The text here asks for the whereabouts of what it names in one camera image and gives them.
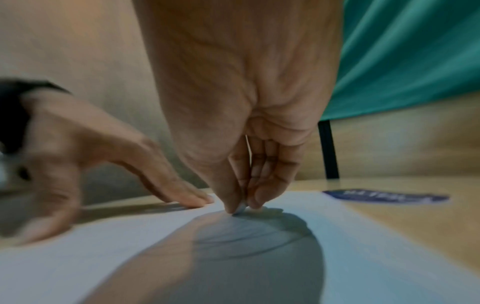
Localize wooden panel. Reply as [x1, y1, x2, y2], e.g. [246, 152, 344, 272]
[295, 92, 480, 182]

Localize green draped fabric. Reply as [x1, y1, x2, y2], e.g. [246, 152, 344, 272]
[318, 0, 480, 123]

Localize person's left hand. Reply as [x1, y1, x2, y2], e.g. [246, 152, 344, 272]
[11, 89, 216, 246]

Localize round wooden table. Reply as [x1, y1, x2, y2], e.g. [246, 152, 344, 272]
[0, 175, 480, 268]

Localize person's right hand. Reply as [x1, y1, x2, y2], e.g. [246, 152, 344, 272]
[132, 0, 346, 214]

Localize black vertical pole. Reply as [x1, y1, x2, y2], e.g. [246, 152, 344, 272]
[317, 119, 341, 180]

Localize round blue sticker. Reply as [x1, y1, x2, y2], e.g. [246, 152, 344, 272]
[322, 188, 451, 206]

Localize white paper sheet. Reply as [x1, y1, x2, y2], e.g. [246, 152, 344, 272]
[0, 189, 480, 304]

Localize black left wristband with markers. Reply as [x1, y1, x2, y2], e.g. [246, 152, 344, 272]
[0, 79, 74, 155]

